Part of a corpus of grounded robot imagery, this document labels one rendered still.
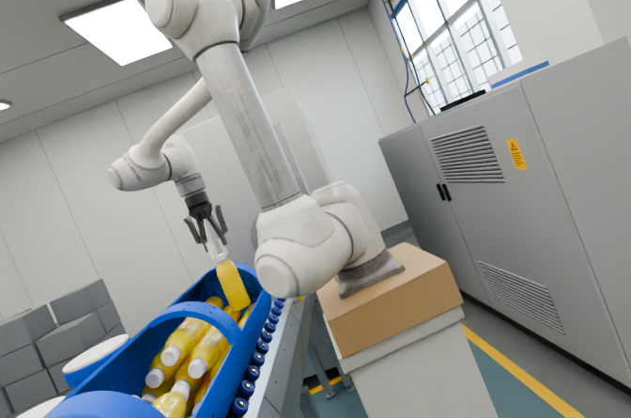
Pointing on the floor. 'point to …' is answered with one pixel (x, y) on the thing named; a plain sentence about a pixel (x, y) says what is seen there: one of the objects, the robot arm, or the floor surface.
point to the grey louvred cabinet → (534, 204)
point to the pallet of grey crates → (52, 345)
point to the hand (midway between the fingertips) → (217, 249)
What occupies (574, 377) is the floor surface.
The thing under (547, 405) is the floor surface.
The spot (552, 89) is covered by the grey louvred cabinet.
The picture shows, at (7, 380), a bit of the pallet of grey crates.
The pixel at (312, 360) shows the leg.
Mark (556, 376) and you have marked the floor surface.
